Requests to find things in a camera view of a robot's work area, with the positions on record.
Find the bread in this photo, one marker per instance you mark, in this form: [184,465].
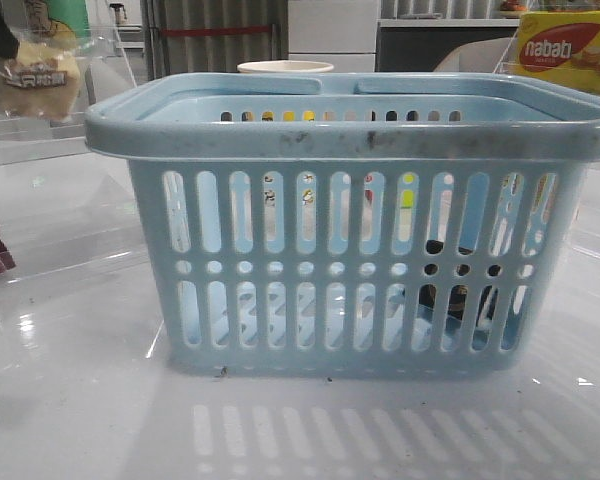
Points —
[40,82]

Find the black tissue pack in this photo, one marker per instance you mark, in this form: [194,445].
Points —
[459,293]

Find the light blue plastic basket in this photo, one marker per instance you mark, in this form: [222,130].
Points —
[286,216]

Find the red barrier belt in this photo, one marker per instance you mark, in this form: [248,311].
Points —
[214,32]

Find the white fridge cabinet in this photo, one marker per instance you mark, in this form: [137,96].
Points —
[342,33]

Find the plate of fruit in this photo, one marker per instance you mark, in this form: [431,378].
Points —
[511,8]

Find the yellow nabati wafer box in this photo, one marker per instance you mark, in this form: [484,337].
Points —
[559,47]

